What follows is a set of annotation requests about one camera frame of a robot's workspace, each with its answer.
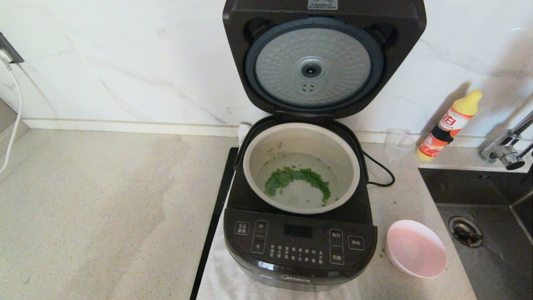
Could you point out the chopped green vegetables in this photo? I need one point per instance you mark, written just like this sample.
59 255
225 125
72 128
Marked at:
283 177

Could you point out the black rice cooker lid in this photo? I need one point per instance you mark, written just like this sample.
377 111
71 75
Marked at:
374 29

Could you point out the white round bowl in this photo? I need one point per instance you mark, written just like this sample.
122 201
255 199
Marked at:
416 250

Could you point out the grey rice cooker inner pot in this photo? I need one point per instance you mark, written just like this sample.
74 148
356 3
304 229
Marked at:
258 166

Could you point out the black Midea rice cooker body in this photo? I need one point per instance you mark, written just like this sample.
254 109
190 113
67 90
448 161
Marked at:
300 250

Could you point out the black flat strip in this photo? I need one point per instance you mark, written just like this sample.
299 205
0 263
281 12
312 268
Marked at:
219 208

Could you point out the clear plastic measuring cup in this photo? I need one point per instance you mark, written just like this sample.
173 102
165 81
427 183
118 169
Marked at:
398 146

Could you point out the white cloth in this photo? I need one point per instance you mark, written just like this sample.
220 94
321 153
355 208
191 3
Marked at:
220 279

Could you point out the orange yellow detergent bottle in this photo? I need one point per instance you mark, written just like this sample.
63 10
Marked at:
446 127

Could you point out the metal sink drain strainer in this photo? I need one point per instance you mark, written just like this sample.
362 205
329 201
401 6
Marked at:
465 233

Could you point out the chrome faucet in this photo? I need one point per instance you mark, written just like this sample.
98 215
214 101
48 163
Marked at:
506 152

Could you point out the grey wall socket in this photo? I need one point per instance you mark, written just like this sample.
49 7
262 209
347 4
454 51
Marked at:
10 52

